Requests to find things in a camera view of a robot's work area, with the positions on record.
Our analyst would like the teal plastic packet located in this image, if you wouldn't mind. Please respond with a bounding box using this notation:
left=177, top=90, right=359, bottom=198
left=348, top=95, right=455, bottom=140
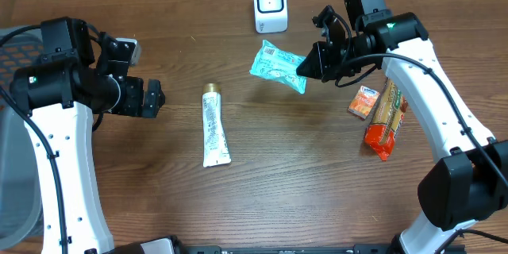
left=249, top=40, right=306, bottom=94

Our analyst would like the small orange snack packet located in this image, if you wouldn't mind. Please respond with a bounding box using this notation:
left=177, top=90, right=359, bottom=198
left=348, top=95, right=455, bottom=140
left=348, top=86, right=380, bottom=119

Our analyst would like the white tube gold cap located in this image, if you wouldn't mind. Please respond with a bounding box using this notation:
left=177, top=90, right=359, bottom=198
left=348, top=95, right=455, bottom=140
left=202, top=83, right=232, bottom=167

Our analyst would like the orange spaghetti packet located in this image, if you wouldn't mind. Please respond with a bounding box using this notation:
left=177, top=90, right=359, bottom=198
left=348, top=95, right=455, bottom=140
left=364, top=79, right=409, bottom=161

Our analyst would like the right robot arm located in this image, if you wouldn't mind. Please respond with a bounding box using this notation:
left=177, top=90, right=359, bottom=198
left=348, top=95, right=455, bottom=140
left=296, top=0, right=507, bottom=253

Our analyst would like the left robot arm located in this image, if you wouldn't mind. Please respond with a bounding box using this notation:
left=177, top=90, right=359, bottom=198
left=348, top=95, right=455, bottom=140
left=4, top=17, right=175, bottom=253

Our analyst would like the white barcode scanner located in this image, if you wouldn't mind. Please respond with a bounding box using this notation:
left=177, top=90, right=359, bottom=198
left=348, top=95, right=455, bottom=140
left=253, top=0, right=288, bottom=33

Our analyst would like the grey plastic mesh basket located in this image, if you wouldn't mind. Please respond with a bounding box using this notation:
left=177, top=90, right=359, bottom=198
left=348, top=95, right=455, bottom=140
left=1, top=30, right=44, bottom=250

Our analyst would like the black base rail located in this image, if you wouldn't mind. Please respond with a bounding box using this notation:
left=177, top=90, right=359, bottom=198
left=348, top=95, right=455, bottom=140
left=186, top=244, right=390, bottom=254

